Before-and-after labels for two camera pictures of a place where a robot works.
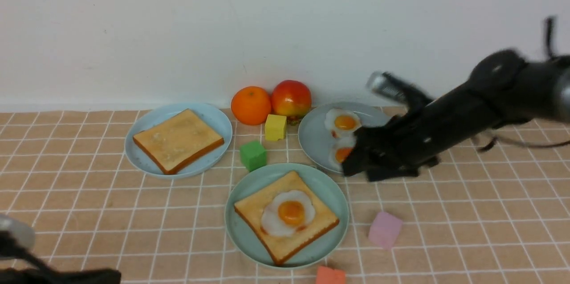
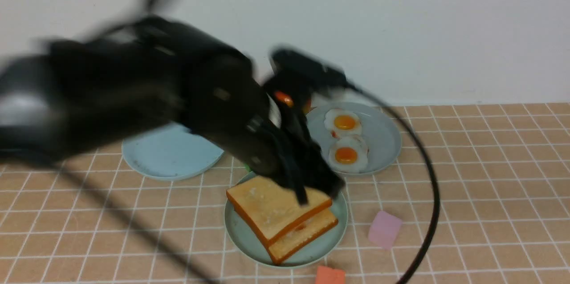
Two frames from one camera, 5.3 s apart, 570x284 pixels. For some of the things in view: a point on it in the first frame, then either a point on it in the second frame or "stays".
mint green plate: [312, 253] stays
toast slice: [177, 142] to [271, 208]
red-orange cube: [326, 275] stays
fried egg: [339, 120] stays
